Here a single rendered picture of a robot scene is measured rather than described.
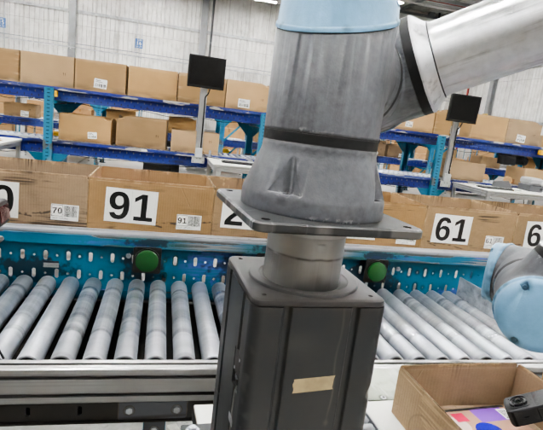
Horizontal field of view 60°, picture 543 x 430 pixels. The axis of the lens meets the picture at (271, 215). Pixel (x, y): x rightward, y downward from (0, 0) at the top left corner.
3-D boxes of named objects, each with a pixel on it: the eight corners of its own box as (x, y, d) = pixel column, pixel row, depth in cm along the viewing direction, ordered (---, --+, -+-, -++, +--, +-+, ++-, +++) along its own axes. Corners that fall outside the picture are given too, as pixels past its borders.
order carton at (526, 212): (509, 255, 185) (518, 212, 182) (464, 235, 213) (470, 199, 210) (591, 260, 194) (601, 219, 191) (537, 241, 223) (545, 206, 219)
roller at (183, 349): (172, 380, 105) (174, 359, 104) (170, 293, 154) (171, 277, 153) (195, 380, 106) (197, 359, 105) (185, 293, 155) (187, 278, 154)
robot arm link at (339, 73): (242, 124, 58) (259, -30, 55) (294, 129, 74) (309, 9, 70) (364, 139, 52) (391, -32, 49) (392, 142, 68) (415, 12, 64)
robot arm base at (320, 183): (411, 228, 58) (425, 147, 56) (263, 219, 52) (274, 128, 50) (343, 199, 76) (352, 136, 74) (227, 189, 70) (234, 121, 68)
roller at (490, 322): (542, 376, 127) (546, 359, 126) (436, 301, 177) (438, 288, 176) (557, 375, 128) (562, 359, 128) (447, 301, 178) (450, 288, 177)
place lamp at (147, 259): (134, 272, 147) (135, 250, 146) (135, 270, 148) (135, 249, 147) (157, 273, 149) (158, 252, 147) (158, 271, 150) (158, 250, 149)
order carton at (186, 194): (85, 229, 149) (88, 176, 146) (98, 211, 177) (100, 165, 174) (210, 237, 158) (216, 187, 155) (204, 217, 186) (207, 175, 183)
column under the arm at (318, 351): (391, 542, 64) (436, 311, 57) (197, 570, 56) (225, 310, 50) (321, 421, 88) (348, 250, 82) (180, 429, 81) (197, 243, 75)
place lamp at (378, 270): (366, 281, 165) (370, 262, 164) (366, 280, 167) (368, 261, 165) (385, 282, 167) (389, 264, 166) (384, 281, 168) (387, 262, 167)
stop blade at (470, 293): (551, 363, 131) (559, 334, 129) (454, 299, 175) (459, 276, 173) (553, 363, 131) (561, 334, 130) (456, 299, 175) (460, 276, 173)
